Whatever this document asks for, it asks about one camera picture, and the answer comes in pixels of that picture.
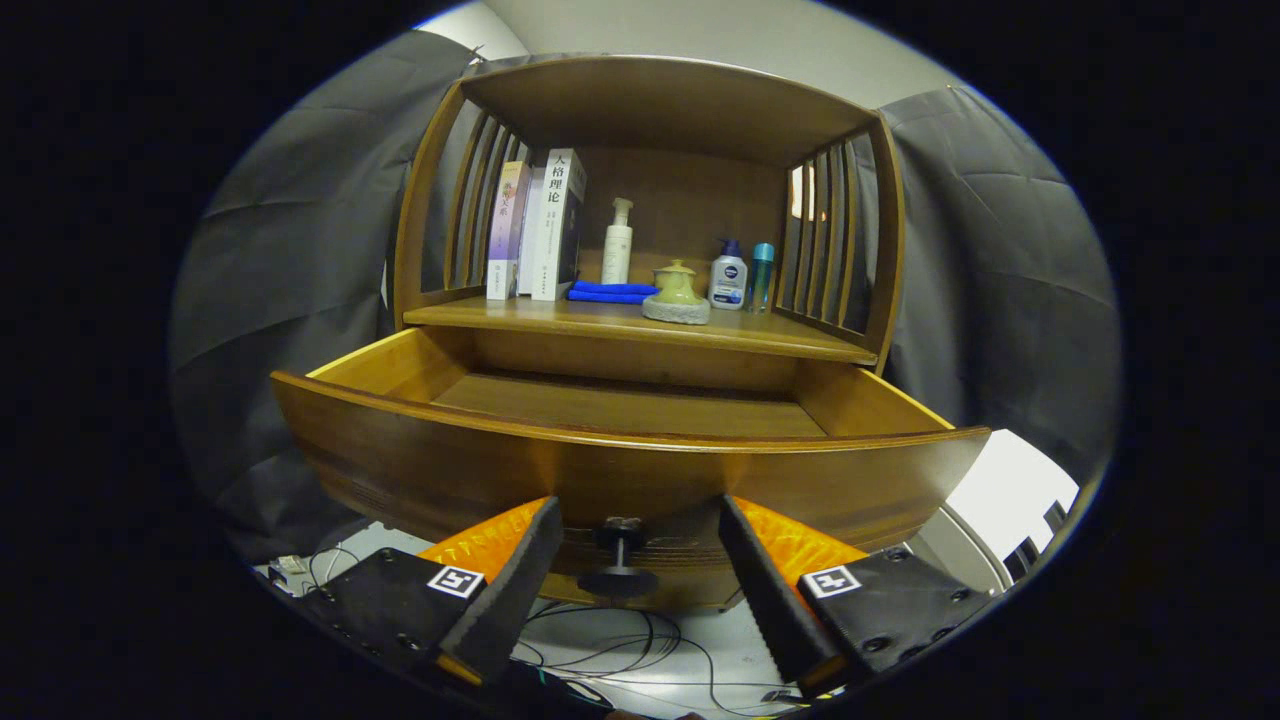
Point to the brown wooden cabinet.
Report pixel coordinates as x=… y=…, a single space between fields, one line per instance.
x=680 y=110

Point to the blue folded cloth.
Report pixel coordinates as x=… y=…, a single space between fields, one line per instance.
x=605 y=292

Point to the pale green grey sponge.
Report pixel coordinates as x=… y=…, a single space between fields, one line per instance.
x=676 y=312

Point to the teal slim bottle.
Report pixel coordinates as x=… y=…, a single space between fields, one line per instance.
x=761 y=275

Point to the small white plug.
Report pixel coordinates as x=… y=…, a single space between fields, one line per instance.
x=288 y=565

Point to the thin white book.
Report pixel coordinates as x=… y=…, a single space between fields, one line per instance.
x=530 y=240

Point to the white panel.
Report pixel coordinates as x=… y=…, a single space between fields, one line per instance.
x=1000 y=480

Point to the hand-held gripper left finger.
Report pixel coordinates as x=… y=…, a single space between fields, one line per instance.
x=515 y=590

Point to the brown wooden drawer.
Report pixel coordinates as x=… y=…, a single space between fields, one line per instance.
x=620 y=470

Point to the white bottle with blue cap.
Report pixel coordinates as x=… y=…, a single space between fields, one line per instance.
x=728 y=280

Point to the yellow lidded teacup with saucer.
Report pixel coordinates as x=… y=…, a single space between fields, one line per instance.
x=676 y=273

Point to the thick white and black book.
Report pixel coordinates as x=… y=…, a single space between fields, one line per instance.
x=550 y=230

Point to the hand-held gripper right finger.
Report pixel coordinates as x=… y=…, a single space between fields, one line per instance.
x=765 y=590

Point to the wooden countertop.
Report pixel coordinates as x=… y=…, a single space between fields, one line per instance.
x=600 y=318

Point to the purple book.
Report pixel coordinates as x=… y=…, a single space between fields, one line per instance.
x=508 y=230

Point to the white pump bottle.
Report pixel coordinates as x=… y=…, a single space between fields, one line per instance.
x=617 y=255

